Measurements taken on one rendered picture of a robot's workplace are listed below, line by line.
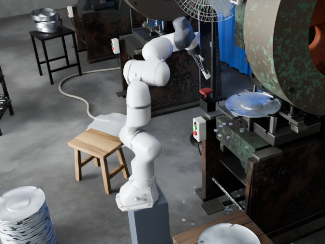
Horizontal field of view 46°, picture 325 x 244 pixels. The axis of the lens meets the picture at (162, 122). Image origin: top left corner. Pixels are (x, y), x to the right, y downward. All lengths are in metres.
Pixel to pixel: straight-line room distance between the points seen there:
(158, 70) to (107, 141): 1.14
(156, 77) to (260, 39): 0.48
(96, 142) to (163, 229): 0.93
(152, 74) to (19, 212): 1.10
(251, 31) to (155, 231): 1.13
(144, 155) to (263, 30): 0.74
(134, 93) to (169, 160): 1.43
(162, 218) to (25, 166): 1.54
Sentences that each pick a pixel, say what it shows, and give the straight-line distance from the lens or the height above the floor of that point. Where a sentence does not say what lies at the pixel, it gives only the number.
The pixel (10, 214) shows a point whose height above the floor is 0.34.
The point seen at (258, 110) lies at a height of 0.78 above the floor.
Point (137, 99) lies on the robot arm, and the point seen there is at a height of 1.03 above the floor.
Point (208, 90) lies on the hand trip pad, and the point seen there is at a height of 0.76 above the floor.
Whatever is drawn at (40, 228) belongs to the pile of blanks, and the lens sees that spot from 2.33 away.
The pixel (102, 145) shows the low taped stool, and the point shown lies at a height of 0.33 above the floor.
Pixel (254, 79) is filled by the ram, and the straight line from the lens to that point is 2.10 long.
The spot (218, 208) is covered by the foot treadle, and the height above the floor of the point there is 0.16.
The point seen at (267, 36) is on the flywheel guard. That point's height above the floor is 1.32.
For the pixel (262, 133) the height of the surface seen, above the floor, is 0.68.
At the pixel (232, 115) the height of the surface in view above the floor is 0.78.
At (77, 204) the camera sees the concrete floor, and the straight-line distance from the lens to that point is 2.76.
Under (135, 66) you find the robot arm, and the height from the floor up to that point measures 1.13.
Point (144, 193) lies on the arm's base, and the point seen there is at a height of 0.52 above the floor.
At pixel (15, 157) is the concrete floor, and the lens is 3.42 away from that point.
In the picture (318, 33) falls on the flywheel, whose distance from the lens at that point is 1.70.
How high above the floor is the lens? 1.76
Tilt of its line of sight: 30 degrees down
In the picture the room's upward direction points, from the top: 4 degrees counter-clockwise
